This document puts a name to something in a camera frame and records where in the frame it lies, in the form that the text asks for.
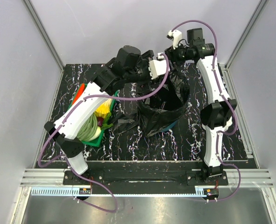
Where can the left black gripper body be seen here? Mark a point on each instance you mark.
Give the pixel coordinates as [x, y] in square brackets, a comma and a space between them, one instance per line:
[141, 73]

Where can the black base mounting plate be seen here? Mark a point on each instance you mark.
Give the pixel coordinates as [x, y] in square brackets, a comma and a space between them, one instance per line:
[190, 173]

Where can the green vegetable basket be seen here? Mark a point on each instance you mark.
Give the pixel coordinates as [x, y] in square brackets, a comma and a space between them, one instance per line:
[106, 125]

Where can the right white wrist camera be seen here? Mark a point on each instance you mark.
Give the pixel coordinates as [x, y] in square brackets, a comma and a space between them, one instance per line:
[175, 36]

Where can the purple onion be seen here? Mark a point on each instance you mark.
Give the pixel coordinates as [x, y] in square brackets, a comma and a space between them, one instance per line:
[100, 121]

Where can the yellow white napa cabbage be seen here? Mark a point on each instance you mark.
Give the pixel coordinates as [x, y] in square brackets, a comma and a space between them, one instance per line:
[103, 109]

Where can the teal trash bin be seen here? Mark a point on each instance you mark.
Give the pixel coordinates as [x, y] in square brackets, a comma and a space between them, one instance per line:
[170, 126]

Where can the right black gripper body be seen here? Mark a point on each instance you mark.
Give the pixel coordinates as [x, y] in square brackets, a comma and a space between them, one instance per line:
[179, 55]

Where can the black trash bag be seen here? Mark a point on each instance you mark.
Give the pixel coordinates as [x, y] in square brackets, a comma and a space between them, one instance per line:
[122, 123]
[168, 105]

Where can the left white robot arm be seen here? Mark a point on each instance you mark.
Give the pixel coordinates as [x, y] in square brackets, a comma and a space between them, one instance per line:
[64, 131]

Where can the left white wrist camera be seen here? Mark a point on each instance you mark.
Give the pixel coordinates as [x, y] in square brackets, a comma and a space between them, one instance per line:
[158, 67]

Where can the aluminium frame rail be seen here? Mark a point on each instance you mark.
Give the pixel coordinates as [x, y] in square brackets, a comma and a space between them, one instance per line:
[250, 177]

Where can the white round vegetable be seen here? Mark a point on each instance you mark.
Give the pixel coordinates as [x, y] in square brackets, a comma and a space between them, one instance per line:
[96, 134]

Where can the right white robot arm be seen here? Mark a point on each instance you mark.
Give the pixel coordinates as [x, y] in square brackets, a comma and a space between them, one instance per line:
[217, 116]

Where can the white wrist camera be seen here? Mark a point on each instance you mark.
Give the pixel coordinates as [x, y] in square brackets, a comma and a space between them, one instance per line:
[158, 67]
[175, 36]

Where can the orange carrot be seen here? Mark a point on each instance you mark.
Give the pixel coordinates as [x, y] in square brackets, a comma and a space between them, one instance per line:
[79, 92]

